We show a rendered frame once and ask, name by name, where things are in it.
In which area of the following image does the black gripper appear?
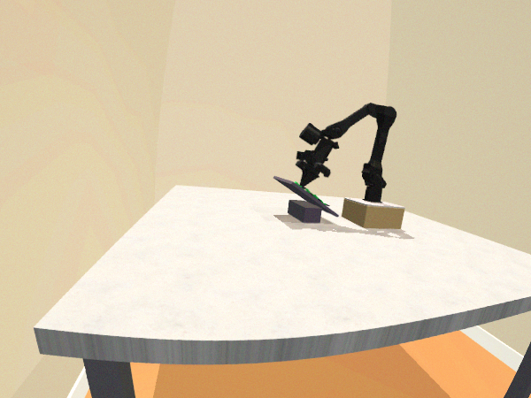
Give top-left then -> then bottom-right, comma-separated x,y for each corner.
296,148 -> 330,187

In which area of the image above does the grey switch panel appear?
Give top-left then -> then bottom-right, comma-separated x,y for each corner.
273,176 -> 339,224

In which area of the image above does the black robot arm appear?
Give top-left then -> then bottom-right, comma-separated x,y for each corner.
296,103 -> 396,203

